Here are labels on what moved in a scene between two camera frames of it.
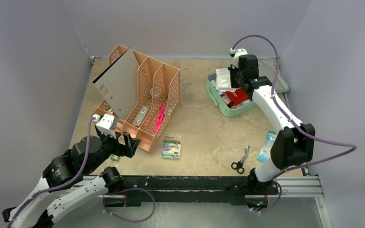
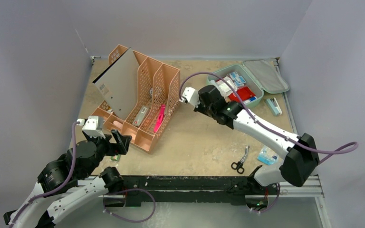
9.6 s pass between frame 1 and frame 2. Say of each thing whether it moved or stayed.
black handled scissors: stayed
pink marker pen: stayed
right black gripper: moved
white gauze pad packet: moved
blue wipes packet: stayed
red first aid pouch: stayed
